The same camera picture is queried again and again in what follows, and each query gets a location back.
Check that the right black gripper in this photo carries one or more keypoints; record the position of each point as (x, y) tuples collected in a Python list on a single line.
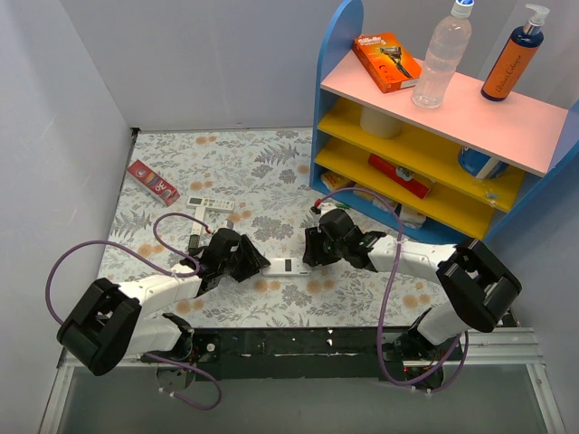
[(317, 249)]

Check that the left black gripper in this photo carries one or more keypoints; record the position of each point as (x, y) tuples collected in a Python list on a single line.
[(244, 259)]

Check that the white red remote control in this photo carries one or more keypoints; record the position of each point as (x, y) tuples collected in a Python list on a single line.
[(285, 268)]

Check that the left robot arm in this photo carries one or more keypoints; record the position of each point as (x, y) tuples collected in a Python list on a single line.
[(112, 321)]

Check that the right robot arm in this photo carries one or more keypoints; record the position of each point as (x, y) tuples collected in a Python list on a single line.
[(479, 287)]

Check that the slim white black remote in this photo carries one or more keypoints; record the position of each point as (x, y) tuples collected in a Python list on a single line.
[(197, 229)]

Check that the white air conditioner remote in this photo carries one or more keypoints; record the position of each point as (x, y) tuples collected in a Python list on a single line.
[(210, 204)]

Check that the white soap bar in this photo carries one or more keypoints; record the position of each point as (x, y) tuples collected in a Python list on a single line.
[(411, 218), (359, 191), (384, 203)]

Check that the floral table mat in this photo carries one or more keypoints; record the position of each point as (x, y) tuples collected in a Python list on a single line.
[(266, 173)]

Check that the red box on shelf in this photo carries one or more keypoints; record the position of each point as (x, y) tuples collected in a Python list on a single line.
[(416, 184)]

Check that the red toothpaste box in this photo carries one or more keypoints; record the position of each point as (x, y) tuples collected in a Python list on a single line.
[(153, 183)]

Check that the white paper roll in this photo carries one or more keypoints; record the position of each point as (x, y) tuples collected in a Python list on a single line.
[(379, 124)]

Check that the blue pink yellow shelf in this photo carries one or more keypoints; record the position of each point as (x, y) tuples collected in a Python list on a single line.
[(535, 138)]

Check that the blue white container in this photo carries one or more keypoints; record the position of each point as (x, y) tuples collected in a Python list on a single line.
[(480, 165)]

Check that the orange razor box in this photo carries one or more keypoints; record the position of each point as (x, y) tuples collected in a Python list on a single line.
[(388, 63)]

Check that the clear plastic water bottle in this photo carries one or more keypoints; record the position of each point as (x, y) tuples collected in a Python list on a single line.
[(446, 48)]

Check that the orange pump bottle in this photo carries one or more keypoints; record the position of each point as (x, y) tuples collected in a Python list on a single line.
[(515, 56)]

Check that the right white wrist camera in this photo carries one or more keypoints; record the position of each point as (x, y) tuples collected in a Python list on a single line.
[(321, 207)]

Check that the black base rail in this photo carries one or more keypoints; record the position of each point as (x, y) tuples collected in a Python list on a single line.
[(308, 352)]

